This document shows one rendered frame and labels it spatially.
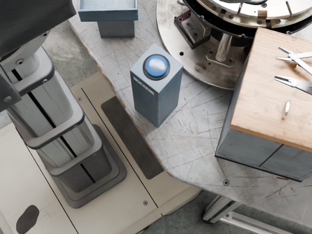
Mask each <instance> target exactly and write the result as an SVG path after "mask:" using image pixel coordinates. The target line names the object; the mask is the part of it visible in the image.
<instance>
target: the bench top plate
mask: <svg viewBox="0 0 312 234"><path fill-rule="evenodd" d="M156 1H157V0H138V20H135V37H134V38H101V36H100V32H99V28H98V23H97V22H81V21H80V18H79V14H78V0H72V3H73V6H74V8H75V10H76V13H77V14H76V15H75V16H73V17H71V18H69V19H68V20H66V21H67V22H68V24H69V25H70V27H71V28H72V30H73V31H74V33H75V34H76V36H77V38H78V39H79V41H80V42H81V44H82V45H83V47H84V48H85V50H86V51H87V53H88V54H89V56H90V57H91V59H92V61H93V62H94V64H95V65H96V67H97V68H98V69H99V71H100V73H101V74H102V76H103V77H104V79H105V80H106V82H107V83H108V85H109V87H110V88H111V89H112V91H113V92H114V94H115V95H116V97H117V99H118V100H119V102H120V103H121V105H122V106H123V108H124V109H125V111H126V112H127V114H128V115H129V117H130V118H131V120H132V122H133V123H134V125H135V126H136V128H137V129H138V131H139V132H140V134H141V135H142V137H143V138H144V140H145V141H146V143H147V144H148V146H149V148H150V149H151V151H152V152H153V154H154V155H155V157H156V158H157V160H158V161H159V163H160V164H161V166H162V167H163V169H164V170H165V172H166V174H167V175H168V177H171V178H173V179H176V180H179V181H181V182H184V183H187V184H190V185H192V186H195V187H198V188H201V189H203V190H206V191H209V192H211V193H214V194H217V195H220V196H223V197H226V198H228V199H230V200H233V201H236V202H239V203H242V204H245V205H247V206H250V207H253V208H255V209H258V210H261V211H264V212H266V213H269V214H272V215H275V216H277V217H280V218H283V219H285V220H288V221H291V222H294V223H297V224H299V225H302V226H304V227H307V228H310V229H312V175H311V176H310V177H308V178H306V179H304V180H302V182H297V181H294V180H290V179H287V178H284V177H281V176H278V175H274V174H270V173H267V172H264V171H261V170H257V169H254V168H251V167H247V166H244V165H241V164H237V163H234V162H231V161H227V160H224V159H221V158H217V157H215V152H216V149H217V145H218V142H219V139H220V135H221V131H222V127H223V124H224V121H225V117H226V114H227V110H228V106H229V103H230V99H231V96H232V93H233V91H231V90H225V89H220V88H217V87H213V86H210V85H208V84H206V83H203V82H201V81H199V80H198V79H196V78H194V77H192V76H191V75H189V74H188V73H187V72H185V71H184V70H183V71H182V80H181V87H180V94H179V100H178V106H177V107H176V108H175V109H174V111H173V112H172V113H171V114H170V115H169V116H168V117H167V119H166V120H165V121H164V122H163V123H162V124H161V126H160V127H159V128H157V127H156V126H155V125H154V124H152V123H151V122H150V121H149V120H147V119H146V118H145V117H144V116H142V115H141V114H140V113H139V112H138V111H136V110H135V107H134V100H133V93H132V86H131V79H130V68H131V67H132V66H133V65H134V64H135V63H136V62H137V61H138V60H139V59H140V58H141V56H142V55H143V54H144V53H145V52H146V51H147V50H148V49H149V48H150V47H151V45H152V44H153V43H156V44H157V45H158V46H160V47H161V48H162V49H163V50H165V51H166V52H167V50H166V48H165V47H164V45H163V42H162V40H161V38H160V35H159V32H158V28H157V23H156ZM167 53H168V52H167Z"/></svg>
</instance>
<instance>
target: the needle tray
mask: <svg viewBox="0 0 312 234"><path fill-rule="evenodd" d="M78 14H79V18H80V21H81V22H97V24H98V28H99V32H100V36H101V38H134V37H135V20H138V0H78Z"/></svg>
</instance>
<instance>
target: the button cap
mask: <svg viewBox="0 0 312 234"><path fill-rule="evenodd" d="M145 69H146V72H147V73H148V74H149V75H150V76H152V77H155V78H158V77H161V76H163V75H164V74H165V73H166V71H167V69H168V63H167V61H166V59H165V58H164V57H162V56H159V55H154V56H151V57H149V58H148V59H147V61H146V64H145Z"/></svg>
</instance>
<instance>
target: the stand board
mask: <svg viewBox="0 0 312 234"><path fill-rule="evenodd" d="M278 47H282V48H284V49H287V50H289V51H292V52H293V53H295V54H297V53H300V52H302V53H305V52H312V41H308V40H305V39H301V38H298V37H294V36H291V35H287V34H284V33H280V32H276V31H273V30H269V29H266V28H263V27H258V28H257V30H256V33H255V36H254V39H253V44H252V47H251V51H250V54H249V57H248V61H247V65H246V68H245V72H244V76H243V79H242V83H241V86H240V90H239V94H238V97H237V100H236V104H235V107H234V111H233V115H232V118H231V122H230V125H229V127H230V128H231V129H234V130H238V131H242V132H245V133H248V134H251V135H255V136H258V137H262V138H265V139H268V140H272V141H275V142H278V143H282V144H285V145H289V146H292V147H295V148H298V149H302V150H306V151H309V152H312V96H311V95H309V94H307V93H305V92H303V91H301V90H298V89H296V88H292V87H290V86H288V85H286V84H283V83H281V82H279V81H276V80H274V76H275V75H277V76H283V77H289V78H293V79H296V80H300V81H308V82H312V76H311V75H310V74H309V73H307V72H306V71H305V70H304V69H302V68H301V67H299V69H298V70H297V71H294V67H295V62H293V61H285V60H280V59H275V58H276V57H288V54H287V53H285V52H283V51H281V50H280V49H278ZM287 100H291V102H290V106H289V110H288V114H287V117H286V118H285V119H281V118H282V114H283V110H284V107H285V103H286V101H287Z"/></svg>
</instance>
